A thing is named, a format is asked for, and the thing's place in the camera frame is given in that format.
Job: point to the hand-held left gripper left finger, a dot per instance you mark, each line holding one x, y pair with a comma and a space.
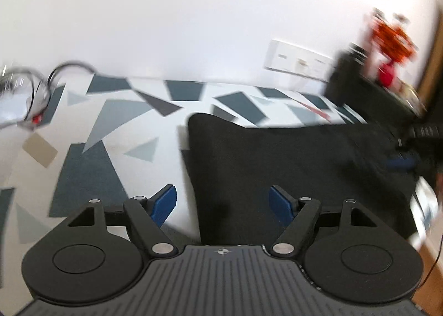
162, 205

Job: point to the black track pants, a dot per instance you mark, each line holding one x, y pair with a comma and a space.
277, 149

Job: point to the white wall socket panel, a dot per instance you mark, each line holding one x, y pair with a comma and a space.
287, 56

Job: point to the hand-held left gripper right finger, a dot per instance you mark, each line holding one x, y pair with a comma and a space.
281, 203

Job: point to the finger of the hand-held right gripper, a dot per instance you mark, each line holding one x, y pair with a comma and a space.
401, 163

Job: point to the red ornament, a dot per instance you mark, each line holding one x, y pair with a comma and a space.
387, 73

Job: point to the geometric patterned tablecloth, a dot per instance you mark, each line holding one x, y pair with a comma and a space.
103, 163

